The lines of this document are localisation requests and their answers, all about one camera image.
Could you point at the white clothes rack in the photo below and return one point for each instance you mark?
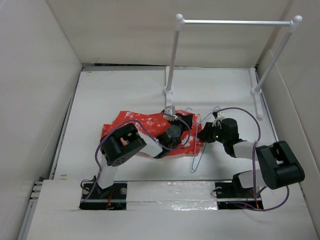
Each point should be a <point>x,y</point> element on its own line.
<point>256,83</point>

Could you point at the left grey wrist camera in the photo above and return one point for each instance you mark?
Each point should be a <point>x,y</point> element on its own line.
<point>169,111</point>

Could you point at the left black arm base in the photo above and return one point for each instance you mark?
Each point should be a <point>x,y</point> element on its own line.
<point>113,198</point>

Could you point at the orange white tie-dye trousers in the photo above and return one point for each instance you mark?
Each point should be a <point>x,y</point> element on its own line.
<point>156,124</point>

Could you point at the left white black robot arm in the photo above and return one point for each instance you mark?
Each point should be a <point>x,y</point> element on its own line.
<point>131,137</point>

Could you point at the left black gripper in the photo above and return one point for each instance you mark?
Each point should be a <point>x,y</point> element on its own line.
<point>186,118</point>

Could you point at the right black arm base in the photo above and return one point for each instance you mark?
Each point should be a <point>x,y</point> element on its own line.
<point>230,195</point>

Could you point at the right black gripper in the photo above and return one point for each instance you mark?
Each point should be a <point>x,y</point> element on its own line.
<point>205,135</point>

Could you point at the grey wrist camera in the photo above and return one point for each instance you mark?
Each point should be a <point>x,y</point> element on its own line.
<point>169,111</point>
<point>217,117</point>

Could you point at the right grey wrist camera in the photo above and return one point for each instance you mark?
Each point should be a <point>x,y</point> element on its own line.
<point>217,117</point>

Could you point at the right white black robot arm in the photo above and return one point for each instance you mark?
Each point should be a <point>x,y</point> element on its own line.
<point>276,165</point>

